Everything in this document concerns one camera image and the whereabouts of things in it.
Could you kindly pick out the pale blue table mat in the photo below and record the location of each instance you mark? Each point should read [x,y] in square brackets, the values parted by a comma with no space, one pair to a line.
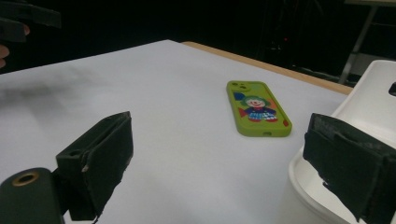
[171,130]

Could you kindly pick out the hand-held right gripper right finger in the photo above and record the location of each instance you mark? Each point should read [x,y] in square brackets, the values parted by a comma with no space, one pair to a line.
[351,165]

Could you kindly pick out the white metal stand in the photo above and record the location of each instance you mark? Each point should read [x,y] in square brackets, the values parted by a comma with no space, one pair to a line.
[361,43]

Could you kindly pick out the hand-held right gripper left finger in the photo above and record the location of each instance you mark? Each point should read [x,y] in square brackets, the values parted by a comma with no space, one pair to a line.
[99,161]

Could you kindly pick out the white plastic tray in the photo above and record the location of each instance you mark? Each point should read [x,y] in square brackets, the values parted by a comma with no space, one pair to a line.
[370,102]

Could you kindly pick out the green phone case clown print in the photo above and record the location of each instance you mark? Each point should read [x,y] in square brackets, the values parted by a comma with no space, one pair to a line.
[258,109]

